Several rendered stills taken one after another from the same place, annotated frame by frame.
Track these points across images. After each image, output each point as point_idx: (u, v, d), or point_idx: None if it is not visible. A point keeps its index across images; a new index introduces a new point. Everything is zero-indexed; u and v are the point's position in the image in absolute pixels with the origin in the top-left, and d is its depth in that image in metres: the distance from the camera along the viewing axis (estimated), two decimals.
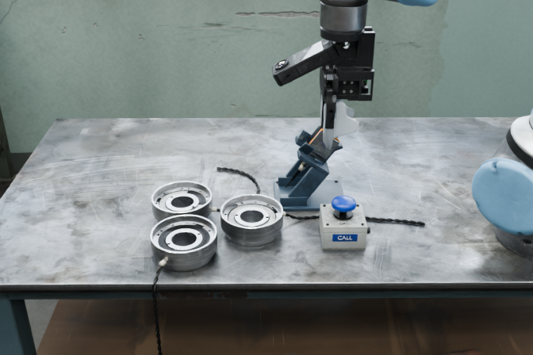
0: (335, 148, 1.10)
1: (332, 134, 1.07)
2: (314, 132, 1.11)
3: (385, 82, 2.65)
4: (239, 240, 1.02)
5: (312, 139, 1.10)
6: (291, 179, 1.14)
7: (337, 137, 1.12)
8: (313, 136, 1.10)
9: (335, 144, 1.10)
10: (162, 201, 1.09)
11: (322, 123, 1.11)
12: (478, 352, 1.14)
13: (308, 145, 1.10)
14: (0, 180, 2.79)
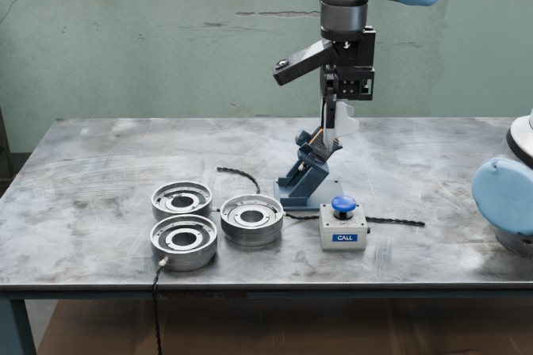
0: (335, 148, 1.10)
1: (333, 134, 1.06)
2: (314, 132, 1.11)
3: (385, 82, 2.65)
4: (239, 240, 1.02)
5: (312, 139, 1.10)
6: (291, 179, 1.14)
7: (337, 137, 1.12)
8: (313, 136, 1.10)
9: (335, 144, 1.10)
10: (162, 201, 1.09)
11: (322, 121, 1.11)
12: (478, 352, 1.14)
13: (308, 145, 1.10)
14: (0, 180, 2.79)
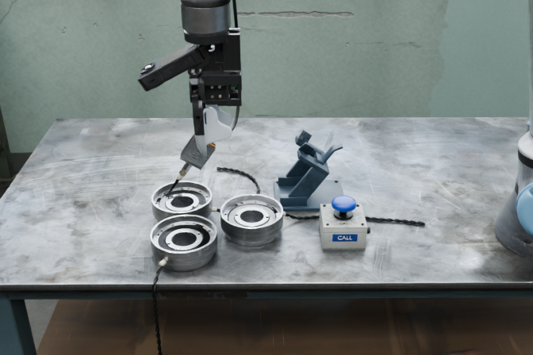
0: (211, 154, 1.06)
1: (204, 140, 1.02)
2: (189, 139, 1.06)
3: (385, 82, 2.65)
4: (239, 240, 1.02)
5: (186, 147, 1.05)
6: (170, 188, 1.09)
7: (215, 144, 1.07)
8: (188, 144, 1.05)
9: (210, 150, 1.05)
10: (162, 201, 1.09)
11: None
12: (478, 352, 1.14)
13: (183, 152, 1.05)
14: (0, 180, 2.79)
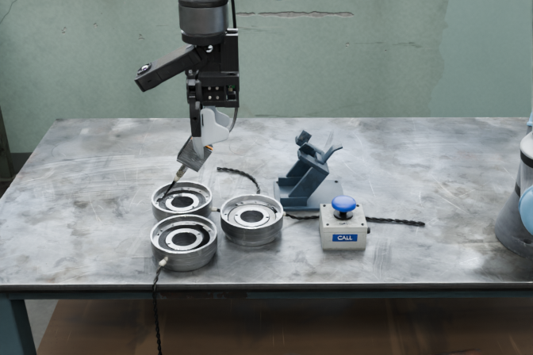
0: (208, 157, 1.05)
1: (201, 143, 1.01)
2: (186, 141, 1.05)
3: (385, 82, 2.65)
4: (239, 240, 1.02)
5: (183, 148, 1.04)
6: (166, 190, 1.08)
7: (212, 146, 1.06)
8: (185, 145, 1.04)
9: (207, 153, 1.04)
10: None
11: None
12: (478, 352, 1.14)
13: (180, 154, 1.04)
14: (0, 180, 2.79)
